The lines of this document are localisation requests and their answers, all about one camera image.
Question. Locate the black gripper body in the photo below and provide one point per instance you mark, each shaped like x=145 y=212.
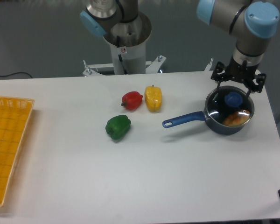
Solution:
x=240 y=72

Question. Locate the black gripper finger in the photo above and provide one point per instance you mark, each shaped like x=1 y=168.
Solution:
x=218 y=75
x=256 y=85

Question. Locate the glass lid with blue knob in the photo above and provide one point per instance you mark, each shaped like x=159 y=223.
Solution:
x=225 y=101

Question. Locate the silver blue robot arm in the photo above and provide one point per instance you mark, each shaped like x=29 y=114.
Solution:
x=252 y=23

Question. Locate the dark blue saucepan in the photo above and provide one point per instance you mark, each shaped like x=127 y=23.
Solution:
x=202 y=116

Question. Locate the golden bread roll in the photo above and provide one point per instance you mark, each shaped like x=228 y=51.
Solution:
x=237 y=118

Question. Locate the yellow bell pepper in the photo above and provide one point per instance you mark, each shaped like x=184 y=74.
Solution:
x=153 y=98

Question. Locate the red bell pepper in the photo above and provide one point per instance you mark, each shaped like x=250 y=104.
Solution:
x=131 y=100

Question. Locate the green bell pepper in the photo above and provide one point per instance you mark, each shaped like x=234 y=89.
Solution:
x=117 y=127

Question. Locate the yellow woven basket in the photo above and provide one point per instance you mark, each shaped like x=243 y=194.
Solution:
x=15 y=114

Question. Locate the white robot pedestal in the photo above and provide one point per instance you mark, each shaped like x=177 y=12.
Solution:
x=127 y=43

